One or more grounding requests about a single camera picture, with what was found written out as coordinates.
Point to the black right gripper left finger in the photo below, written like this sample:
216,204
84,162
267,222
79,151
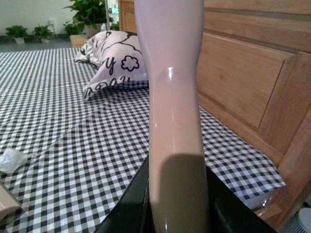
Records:
130,215

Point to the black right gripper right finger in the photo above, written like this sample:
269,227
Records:
228,214

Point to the white plastic dustpan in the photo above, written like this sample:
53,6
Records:
8,203

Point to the clear plastic trash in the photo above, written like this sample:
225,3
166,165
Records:
11,160

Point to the white handled black brush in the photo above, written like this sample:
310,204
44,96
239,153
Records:
170,36

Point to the white ribbed trash bin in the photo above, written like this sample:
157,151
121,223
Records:
304,219

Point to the black white checkered bedsheet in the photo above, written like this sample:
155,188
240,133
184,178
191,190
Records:
81,154

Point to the wooden bed headboard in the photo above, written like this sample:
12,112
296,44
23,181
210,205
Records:
254,75

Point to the white cartoon print pillow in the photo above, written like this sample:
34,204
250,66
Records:
117,55

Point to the far wooden nightstand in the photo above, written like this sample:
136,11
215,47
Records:
78,40

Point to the white floor lamp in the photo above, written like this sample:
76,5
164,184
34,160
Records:
107,14

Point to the small potted plant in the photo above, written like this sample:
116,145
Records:
43,33
72,28
18,33

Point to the large potted green plant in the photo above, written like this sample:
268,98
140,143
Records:
90,15

